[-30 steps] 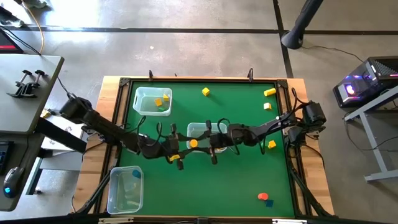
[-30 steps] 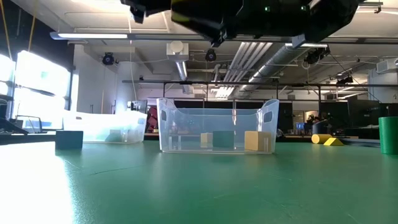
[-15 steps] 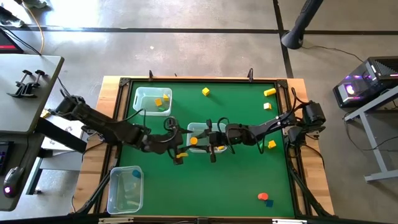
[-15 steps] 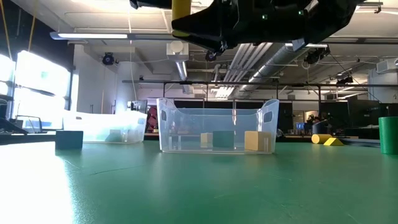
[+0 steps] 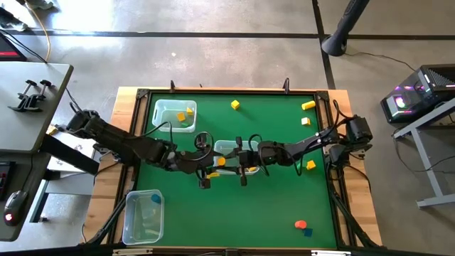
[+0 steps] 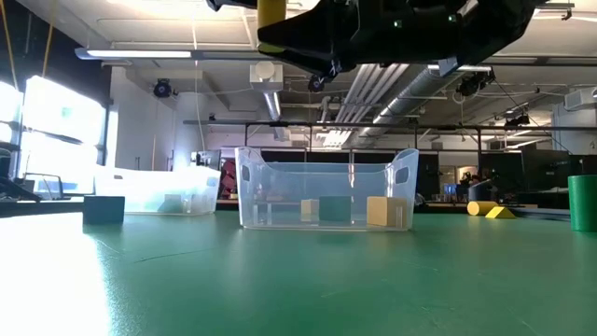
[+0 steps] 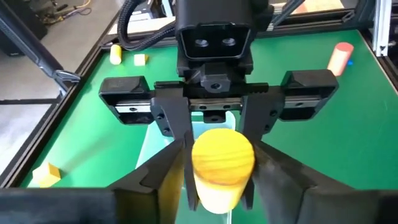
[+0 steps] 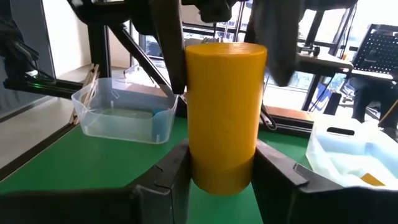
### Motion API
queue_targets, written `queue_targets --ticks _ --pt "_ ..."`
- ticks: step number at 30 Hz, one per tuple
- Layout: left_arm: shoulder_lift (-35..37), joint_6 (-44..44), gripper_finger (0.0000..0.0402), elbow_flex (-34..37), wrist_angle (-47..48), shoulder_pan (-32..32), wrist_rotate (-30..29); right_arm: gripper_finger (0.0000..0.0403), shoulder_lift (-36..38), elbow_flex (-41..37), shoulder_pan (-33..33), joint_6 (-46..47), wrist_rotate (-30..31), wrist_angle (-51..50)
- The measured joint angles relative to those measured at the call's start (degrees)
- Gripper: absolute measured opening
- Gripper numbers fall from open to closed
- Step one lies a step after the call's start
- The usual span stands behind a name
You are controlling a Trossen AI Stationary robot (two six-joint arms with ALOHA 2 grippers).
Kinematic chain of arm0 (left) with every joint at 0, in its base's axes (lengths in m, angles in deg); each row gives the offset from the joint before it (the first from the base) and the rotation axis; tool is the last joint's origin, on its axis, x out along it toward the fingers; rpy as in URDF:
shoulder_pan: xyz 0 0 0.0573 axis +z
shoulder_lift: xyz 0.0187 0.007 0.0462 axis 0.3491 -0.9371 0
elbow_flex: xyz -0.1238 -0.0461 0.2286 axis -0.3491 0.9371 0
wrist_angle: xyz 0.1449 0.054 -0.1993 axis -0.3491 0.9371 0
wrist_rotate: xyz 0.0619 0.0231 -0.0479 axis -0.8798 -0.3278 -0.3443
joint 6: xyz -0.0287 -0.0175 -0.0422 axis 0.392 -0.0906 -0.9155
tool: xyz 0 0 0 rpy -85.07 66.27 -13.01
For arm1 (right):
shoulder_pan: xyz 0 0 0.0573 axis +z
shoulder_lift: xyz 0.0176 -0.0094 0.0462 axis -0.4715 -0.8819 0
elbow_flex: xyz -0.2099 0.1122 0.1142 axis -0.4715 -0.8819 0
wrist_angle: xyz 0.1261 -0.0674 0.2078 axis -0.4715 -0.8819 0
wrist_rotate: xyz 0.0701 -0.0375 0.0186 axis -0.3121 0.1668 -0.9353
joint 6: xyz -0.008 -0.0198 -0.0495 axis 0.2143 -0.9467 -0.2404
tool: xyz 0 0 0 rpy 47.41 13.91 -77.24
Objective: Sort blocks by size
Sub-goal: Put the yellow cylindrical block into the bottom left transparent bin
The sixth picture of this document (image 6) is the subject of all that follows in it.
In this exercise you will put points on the white ceiling pipe bundle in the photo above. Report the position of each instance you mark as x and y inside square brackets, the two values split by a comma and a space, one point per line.
[364, 93]

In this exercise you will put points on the green foam cube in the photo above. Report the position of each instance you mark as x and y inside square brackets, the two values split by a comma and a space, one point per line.
[335, 208]

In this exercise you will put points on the long ceiling light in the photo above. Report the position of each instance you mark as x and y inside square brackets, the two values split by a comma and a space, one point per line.
[140, 53]

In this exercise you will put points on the red chair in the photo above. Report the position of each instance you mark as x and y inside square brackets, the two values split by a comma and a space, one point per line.
[228, 179]

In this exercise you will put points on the wide clear plastic bin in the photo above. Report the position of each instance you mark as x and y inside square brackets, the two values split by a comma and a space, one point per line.
[196, 186]

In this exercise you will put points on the dark monitor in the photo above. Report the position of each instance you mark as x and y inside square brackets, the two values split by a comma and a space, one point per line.
[545, 170]

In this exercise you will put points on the green foam triangle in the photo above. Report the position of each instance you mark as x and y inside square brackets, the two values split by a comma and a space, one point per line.
[172, 205]

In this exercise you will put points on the white ceiling vent box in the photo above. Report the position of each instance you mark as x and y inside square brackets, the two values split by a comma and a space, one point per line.
[266, 77]

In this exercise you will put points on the black ceiling camera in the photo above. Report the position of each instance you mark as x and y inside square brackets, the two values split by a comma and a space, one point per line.
[517, 120]

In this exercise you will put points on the dark blue chair back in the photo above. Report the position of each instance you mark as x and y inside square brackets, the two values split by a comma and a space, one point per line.
[480, 191]

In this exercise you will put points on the silver round duct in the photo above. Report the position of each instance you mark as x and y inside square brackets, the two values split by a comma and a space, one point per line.
[420, 88]

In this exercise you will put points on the blue foam cube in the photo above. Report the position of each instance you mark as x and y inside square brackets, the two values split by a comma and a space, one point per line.
[103, 210]

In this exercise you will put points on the yellow foam cube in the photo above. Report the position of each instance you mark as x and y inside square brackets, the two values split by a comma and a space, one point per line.
[384, 211]

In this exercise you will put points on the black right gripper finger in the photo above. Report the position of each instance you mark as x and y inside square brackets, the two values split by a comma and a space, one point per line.
[317, 46]
[233, 4]

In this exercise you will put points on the small yellow foam block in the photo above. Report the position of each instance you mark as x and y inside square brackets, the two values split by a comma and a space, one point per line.
[309, 210]

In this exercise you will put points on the grey overhead bar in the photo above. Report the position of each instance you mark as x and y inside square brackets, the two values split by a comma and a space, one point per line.
[536, 60]

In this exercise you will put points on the white air conditioner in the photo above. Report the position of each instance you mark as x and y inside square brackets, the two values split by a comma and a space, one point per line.
[580, 99]

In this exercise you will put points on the bright window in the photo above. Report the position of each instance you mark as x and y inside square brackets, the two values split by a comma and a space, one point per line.
[60, 135]

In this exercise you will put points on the black round reel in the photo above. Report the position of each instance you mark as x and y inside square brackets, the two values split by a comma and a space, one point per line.
[316, 85]
[162, 88]

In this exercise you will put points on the large green foam cylinder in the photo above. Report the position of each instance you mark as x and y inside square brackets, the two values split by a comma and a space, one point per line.
[583, 203]

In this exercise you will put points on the black horizontal frame rail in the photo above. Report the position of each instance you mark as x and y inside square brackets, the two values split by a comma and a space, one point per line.
[373, 125]

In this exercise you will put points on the yellow foam wedge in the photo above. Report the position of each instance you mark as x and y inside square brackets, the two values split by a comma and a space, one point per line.
[500, 214]

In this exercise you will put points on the black overhead camera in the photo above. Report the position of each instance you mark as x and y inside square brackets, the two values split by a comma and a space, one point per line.
[473, 84]

